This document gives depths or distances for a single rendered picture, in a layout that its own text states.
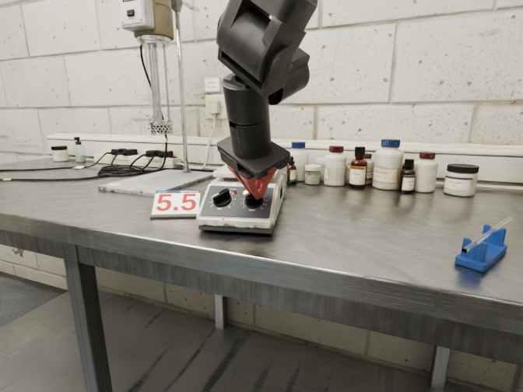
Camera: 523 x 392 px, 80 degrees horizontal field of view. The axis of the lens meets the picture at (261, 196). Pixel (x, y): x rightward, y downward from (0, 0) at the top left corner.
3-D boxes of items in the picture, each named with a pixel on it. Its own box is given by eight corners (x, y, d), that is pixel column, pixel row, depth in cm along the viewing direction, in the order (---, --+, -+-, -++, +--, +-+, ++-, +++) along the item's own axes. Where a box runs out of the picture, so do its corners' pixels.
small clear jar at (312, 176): (317, 181, 93) (318, 164, 91) (322, 185, 88) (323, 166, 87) (303, 182, 92) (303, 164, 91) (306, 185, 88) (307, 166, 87)
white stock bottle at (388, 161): (380, 183, 90) (384, 138, 87) (405, 187, 85) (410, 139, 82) (366, 187, 86) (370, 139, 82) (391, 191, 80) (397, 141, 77)
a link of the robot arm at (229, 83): (210, 74, 38) (243, 85, 35) (250, 55, 42) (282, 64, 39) (219, 123, 43) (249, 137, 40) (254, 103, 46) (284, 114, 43)
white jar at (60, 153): (68, 161, 135) (66, 146, 133) (51, 162, 132) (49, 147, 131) (70, 159, 140) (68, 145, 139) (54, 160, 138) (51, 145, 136)
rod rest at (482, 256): (483, 273, 39) (489, 246, 38) (453, 264, 41) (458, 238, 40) (507, 251, 45) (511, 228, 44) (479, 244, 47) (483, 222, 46)
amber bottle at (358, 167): (351, 183, 89) (353, 145, 87) (366, 186, 87) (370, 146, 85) (347, 187, 86) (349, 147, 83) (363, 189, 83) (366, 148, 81)
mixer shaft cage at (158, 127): (163, 134, 86) (156, 35, 80) (144, 134, 88) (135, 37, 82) (178, 133, 92) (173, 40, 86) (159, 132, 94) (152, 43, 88)
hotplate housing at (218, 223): (273, 236, 50) (274, 188, 48) (195, 232, 52) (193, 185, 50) (284, 201, 72) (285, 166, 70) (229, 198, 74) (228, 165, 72)
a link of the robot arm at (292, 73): (216, 9, 33) (275, 55, 31) (287, -14, 39) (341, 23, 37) (210, 97, 43) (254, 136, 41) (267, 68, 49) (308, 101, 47)
